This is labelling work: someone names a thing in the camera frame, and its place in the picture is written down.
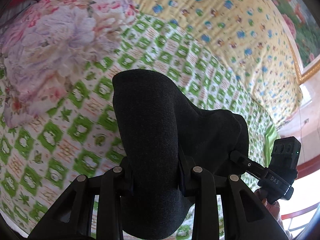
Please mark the green white patterned bed sheet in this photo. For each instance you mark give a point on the green white patterned bed sheet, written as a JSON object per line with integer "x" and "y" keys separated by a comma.
{"x": 79, "y": 134}

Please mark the person's right hand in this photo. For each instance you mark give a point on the person's right hand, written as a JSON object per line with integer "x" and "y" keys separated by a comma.
{"x": 274, "y": 210}

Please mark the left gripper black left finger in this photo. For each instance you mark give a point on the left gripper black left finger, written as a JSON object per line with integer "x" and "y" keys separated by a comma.
{"x": 70, "y": 217}

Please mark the gold framed floral picture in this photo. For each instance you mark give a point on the gold framed floral picture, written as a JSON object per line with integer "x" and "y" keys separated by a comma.
{"x": 302, "y": 19}

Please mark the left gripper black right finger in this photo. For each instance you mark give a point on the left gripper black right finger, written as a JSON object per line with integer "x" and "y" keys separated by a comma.
{"x": 244, "y": 216}

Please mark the dark pants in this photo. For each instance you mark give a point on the dark pants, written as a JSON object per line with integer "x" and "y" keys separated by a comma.
{"x": 156, "y": 121}

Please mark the black tracking camera box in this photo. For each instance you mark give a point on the black tracking camera box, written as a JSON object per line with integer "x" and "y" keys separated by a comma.
{"x": 284, "y": 158}

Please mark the yellow cartoon print quilt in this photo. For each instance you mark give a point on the yellow cartoon print quilt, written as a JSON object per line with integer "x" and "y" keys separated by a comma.
{"x": 248, "y": 36}

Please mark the pink floral folded blanket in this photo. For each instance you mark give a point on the pink floral folded blanket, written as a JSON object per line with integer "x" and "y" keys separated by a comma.
{"x": 45, "y": 49}

